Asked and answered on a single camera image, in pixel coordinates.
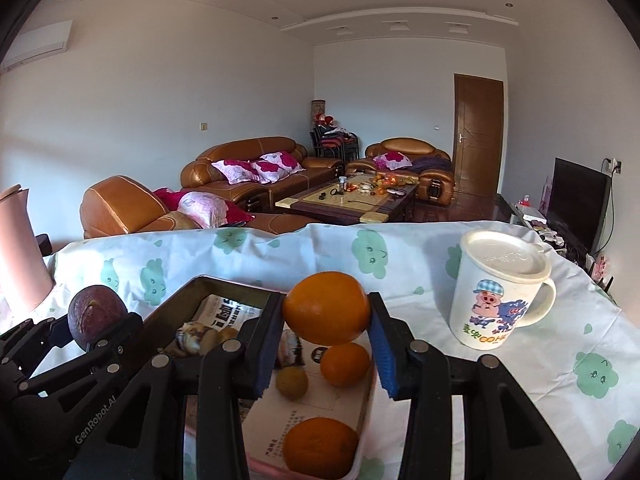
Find pink electric kettle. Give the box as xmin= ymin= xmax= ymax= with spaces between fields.
xmin=0 ymin=185 xmax=55 ymax=313

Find small orange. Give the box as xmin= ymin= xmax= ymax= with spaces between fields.
xmin=320 ymin=341 xmax=372 ymax=387

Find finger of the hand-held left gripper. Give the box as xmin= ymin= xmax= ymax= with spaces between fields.
xmin=0 ymin=315 xmax=76 ymax=386
xmin=20 ymin=312 xmax=145 ymax=401

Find black television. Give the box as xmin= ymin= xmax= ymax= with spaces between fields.
xmin=546 ymin=157 xmax=612 ymax=256

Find pile of snacks and fruit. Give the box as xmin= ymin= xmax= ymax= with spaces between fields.
xmin=350 ymin=172 xmax=416 ymax=196

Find red pillow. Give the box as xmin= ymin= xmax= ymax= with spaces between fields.
xmin=152 ymin=187 xmax=188 ymax=213

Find large oblong orange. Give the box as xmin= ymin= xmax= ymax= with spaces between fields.
xmin=282 ymin=271 xmax=372 ymax=346

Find pink floral pillow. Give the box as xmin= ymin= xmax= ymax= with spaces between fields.
xmin=374 ymin=151 xmax=413 ymax=171
xmin=250 ymin=151 xmax=306 ymax=183
xmin=211 ymin=159 xmax=261 ymax=185

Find white cartoon pig mug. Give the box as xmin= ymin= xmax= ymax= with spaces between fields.
xmin=448 ymin=245 xmax=557 ymax=351

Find white mug lid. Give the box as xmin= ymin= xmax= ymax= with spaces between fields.
xmin=460 ymin=230 xmax=552 ymax=281

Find pale pink pillow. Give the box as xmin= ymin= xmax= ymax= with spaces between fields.
xmin=177 ymin=191 xmax=231 ymax=228

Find brown leather chaise sofa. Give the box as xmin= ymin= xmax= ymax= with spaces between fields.
xmin=80 ymin=175 xmax=311 ymax=240

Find brown leather three-seat sofa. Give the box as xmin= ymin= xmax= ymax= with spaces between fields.
xmin=180 ymin=136 xmax=346 ymax=206

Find stacked dark chairs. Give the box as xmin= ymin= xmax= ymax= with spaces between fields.
xmin=311 ymin=127 xmax=361 ymax=163

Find purple passion fruit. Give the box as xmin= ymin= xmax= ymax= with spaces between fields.
xmin=68 ymin=285 xmax=128 ymax=353

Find wooden coffee table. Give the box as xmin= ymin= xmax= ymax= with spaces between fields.
xmin=275 ymin=172 xmax=420 ymax=226

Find television stand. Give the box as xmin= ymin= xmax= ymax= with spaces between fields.
xmin=495 ymin=195 xmax=621 ymax=306

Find white wall air conditioner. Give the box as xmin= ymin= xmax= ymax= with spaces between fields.
xmin=0 ymin=21 xmax=68 ymax=72

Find small yellow round fruit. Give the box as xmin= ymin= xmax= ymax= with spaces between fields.
xmin=276 ymin=366 xmax=308 ymax=401

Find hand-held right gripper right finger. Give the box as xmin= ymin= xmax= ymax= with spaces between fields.
xmin=367 ymin=291 xmax=581 ymax=480

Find purple blanket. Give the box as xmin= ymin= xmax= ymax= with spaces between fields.
xmin=410 ymin=155 xmax=453 ymax=173

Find round medium orange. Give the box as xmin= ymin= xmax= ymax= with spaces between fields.
xmin=282 ymin=416 xmax=360 ymax=480

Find pink snack box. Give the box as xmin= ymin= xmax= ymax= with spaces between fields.
xmin=142 ymin=275 xmax=376 ymax=480

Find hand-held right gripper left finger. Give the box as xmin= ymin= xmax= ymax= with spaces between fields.
xmin=62 ymin=290 xmax=284 ymax=480

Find brown wooden door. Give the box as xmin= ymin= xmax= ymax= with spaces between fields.
xmin=452 ymin=73 xmax=504 ymax=198

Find brown leather armchair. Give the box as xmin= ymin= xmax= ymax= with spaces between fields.
xmin=346 ymin=137 xmax=457 ymax=204

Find white cloud print tablecloth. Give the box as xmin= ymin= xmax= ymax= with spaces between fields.
xmin=42 ymin=220 xmax=631 ymax=480

